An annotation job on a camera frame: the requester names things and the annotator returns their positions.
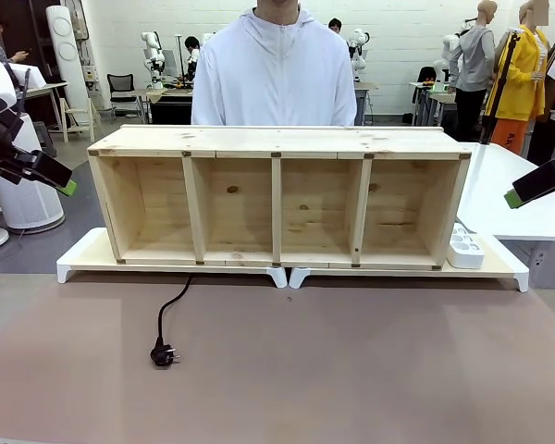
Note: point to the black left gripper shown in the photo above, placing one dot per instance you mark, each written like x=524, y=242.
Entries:
x=2, y=143

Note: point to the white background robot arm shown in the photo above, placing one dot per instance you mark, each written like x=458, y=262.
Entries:
x=153, y=55

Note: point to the white side table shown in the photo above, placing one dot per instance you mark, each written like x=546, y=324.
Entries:
x=499, y=185

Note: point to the white cylindrical air purifier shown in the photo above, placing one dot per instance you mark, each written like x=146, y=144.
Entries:
x=28, y=208

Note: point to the small wooden stool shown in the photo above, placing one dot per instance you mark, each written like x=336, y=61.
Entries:
x=76, y=118

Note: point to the light wooden background desk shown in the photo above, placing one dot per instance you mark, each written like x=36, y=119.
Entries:
x=41, y=90

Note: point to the wooden riser with white legs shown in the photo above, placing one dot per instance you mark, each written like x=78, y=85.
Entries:
x=88, y=259
x=499, y=266

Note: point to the white power strip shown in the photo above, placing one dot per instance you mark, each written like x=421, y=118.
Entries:
x=464, y=252

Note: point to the mannequin in yellow jacket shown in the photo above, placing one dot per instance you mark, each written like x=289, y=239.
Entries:
x=520, y=78

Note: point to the black mesh office chair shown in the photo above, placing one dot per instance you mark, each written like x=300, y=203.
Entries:
x=122, y=90

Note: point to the tall white standing air conditioner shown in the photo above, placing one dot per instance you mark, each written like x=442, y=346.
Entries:
x=67, y=51

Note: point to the dark background work table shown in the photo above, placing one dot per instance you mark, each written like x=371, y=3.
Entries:
x=171, y=104

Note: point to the mannequin in grey hoodie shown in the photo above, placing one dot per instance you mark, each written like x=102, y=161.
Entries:
x=476, y=51

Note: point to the seated black-haired background person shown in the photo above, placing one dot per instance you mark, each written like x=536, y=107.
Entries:
x=193, y=53

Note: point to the four-compartment wooden shelf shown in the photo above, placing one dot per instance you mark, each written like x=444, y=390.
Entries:
x=277, y=141

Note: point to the person in white hoodie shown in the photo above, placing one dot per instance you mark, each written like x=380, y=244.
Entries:
x=273, y=69

